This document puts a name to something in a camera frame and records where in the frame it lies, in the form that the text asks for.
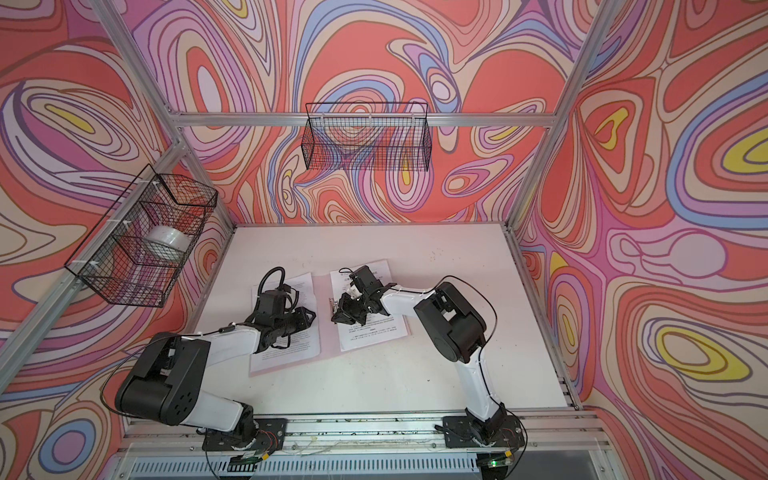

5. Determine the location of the printed paper sheet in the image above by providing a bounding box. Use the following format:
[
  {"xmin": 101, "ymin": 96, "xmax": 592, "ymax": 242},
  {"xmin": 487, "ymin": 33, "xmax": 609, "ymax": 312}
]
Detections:
[
  {"xmin": 330, "ymin": 270, "xmax": 410, "ymax": 352},
  {"xmin": 250, "ymin": 273, "xmax": 321, "ymax": 376}
]

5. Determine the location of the black wire basket left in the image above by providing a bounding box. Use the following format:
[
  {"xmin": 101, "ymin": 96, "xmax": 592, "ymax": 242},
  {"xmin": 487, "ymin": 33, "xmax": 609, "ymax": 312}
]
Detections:
[{"xmin": 65, "ymin": 165, "xmax": 218, "ymax": 308}]

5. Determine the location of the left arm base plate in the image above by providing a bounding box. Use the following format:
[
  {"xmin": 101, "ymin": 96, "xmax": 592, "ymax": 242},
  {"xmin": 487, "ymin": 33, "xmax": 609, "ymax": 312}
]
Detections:
[{"xmin": 202, "ymin": 417, "xmax": 288, "ymax": 453}]

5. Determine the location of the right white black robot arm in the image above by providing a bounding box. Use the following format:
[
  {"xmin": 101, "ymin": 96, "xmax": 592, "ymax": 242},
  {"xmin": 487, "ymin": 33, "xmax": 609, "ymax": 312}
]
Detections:
[{"xmin": 331, "ymin": 282, "xmax": 507, "ymax": 446}]

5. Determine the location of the black wire basket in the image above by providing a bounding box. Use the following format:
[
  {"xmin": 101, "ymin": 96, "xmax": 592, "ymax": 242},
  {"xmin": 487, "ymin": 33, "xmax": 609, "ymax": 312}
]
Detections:
[
  {"xmin": 65, "ymin": 165, "xmax": 218, "ymax": 308},
  {"xmin": 301, "ymin": 101, "xmax": 432, "ymax": 172}
]

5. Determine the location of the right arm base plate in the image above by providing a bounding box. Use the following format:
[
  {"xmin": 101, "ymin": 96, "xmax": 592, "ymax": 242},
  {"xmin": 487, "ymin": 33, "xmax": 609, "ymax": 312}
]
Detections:
[{"xmin": 434, "ymin": 414, "xmax": 526, "ymax": 451}]

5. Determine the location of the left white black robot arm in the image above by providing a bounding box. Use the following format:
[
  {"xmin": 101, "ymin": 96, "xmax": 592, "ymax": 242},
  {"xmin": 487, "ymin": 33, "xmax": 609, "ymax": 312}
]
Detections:
[{"xmin": 114, "ymin": 287, "xmax": 316, "ymax": 450}]

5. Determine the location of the pink folder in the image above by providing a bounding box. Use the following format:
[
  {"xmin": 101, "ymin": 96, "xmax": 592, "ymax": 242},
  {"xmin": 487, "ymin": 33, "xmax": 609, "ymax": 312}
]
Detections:
[{"xmin": 248, "ymin": 259, "xmax": 415, "ymax": 378}]

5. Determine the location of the printed paper sheet top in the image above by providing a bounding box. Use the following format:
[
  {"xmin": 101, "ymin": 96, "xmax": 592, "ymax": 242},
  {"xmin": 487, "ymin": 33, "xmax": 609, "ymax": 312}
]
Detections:
[{"xmin": 250, "ymin": 273, "xmax": 321, "ymax": 376}]

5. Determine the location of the white tape roll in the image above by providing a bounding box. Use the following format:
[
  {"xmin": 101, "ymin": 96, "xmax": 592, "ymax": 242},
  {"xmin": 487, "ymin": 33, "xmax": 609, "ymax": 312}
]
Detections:
[{"xmin": 144, "ymin": 225, "xmax": 191, "ymax": 263}]

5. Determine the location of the printed paper sheet bottom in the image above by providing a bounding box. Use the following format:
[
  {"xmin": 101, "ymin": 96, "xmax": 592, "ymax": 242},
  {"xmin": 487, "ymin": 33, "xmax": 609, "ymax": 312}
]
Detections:
[{"xmin": 330, "ymin": 270, "xmax": 410, "ymax": 352}]

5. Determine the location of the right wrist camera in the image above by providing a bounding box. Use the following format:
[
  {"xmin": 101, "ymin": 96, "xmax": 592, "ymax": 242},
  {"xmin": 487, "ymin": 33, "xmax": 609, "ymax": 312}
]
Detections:
[{"xmin": 349, "ymin": 265, "xmax": 383, "ymax": 295}]

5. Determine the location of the black wire basket back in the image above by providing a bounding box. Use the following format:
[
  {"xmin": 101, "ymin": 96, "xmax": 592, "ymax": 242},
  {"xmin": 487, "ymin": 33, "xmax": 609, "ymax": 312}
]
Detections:
[{"xmin": 301, "ymin": 101, "xmax": 432, "ymax": 172}]

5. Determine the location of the aluminium mounting rail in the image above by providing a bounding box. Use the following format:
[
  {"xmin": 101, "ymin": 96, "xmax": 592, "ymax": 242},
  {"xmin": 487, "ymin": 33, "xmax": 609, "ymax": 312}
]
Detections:
[{"xmin": 118, "ymin": 409, "xmax": 611, "ymax": 456}]

